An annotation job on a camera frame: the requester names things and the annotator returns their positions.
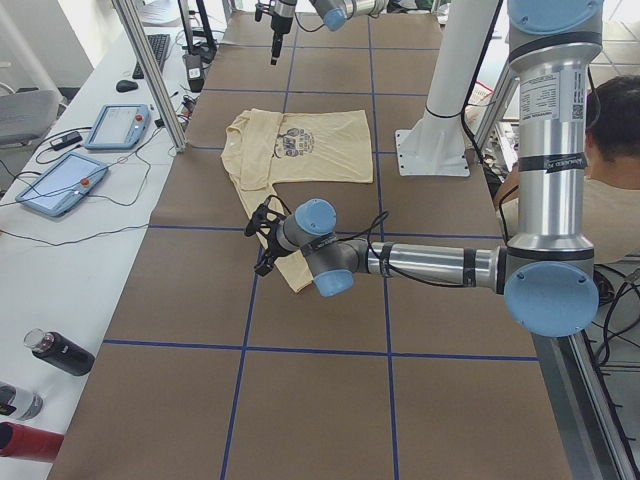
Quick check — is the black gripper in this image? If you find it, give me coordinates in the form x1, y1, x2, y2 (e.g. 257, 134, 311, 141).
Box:
244, 195, 290, 276
255, 0, 296, 65

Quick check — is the cream long-sleeve graphic shirt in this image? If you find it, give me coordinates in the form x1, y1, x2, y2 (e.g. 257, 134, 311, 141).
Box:
222, 109, 373, 297

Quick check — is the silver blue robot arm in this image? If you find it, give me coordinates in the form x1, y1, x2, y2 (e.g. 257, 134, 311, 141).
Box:
245, 1, 602, 337
254, 0, 388, 66

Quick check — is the black keyboard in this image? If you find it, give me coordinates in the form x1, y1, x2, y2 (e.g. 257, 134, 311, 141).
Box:
132, 33, 172, 80

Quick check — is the black computer mouse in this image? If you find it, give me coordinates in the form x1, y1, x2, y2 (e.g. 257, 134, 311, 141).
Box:
115, 80, 138, 93

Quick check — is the far blue teach pendant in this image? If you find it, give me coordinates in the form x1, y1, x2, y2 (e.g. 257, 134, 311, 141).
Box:
84, 104, 150, 151

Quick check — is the blue teach pendant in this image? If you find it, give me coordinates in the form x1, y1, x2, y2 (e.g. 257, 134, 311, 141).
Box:
84, 104, 150, 151
15, 152, 109, 218

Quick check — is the near blue teach pendant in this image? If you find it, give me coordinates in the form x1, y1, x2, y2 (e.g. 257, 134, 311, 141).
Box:
15, 152, 109, 218

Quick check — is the black water bottle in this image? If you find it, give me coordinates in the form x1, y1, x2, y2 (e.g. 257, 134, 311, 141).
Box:
23, 328, 95, 376

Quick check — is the clear water bottle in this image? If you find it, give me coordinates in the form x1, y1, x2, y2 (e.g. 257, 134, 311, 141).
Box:
1, 382, 44, 421

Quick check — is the red bottle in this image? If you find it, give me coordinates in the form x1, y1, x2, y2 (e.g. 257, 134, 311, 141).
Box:
1, 422, 64, 463

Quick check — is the person in beige shirt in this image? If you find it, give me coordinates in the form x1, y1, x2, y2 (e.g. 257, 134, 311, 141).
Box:
492, 74, 640, 266

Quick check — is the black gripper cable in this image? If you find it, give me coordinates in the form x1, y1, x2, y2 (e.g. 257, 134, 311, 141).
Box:
349, 210, 471, 289

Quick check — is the aluminium frame post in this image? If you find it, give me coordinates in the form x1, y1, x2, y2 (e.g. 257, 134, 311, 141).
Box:
112, 0, 186, 153

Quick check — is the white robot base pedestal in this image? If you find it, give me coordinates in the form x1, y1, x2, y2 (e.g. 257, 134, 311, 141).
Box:
395, 0, 502, 177

